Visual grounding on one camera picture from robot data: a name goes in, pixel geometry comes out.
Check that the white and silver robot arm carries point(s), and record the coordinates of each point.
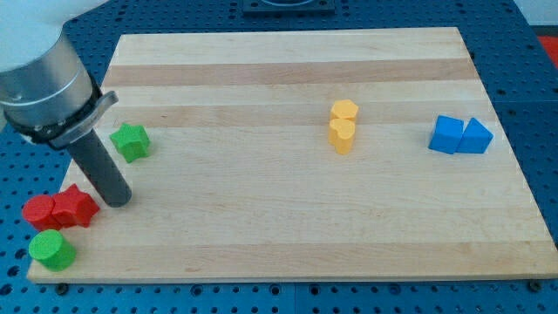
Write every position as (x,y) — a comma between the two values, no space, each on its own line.
(46,93)

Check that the green star block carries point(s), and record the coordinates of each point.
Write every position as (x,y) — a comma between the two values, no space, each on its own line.
(131,141)

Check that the red star block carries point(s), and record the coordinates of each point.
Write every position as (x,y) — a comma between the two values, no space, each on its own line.
(74,207)

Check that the yellow heart block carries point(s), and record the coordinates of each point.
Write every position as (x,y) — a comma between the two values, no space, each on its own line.
(341,135)

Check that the light wooden board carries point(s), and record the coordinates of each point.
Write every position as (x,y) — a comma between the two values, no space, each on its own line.
(242,185)

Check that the yellow pentagon block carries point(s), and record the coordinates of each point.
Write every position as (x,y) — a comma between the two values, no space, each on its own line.
(344,109)

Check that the blue cube block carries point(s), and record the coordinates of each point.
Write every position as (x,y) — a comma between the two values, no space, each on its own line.
(446,134)

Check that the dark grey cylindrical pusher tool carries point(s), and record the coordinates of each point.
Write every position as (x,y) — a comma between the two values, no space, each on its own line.
(91,156)

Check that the blue triangle block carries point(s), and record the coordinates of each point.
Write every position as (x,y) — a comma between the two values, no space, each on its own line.
(475,139)

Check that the red cylinder block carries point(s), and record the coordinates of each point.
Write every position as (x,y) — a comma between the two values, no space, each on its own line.
(37,211)

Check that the green cylinder block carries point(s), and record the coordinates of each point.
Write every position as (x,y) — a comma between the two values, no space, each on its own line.
(51,249)

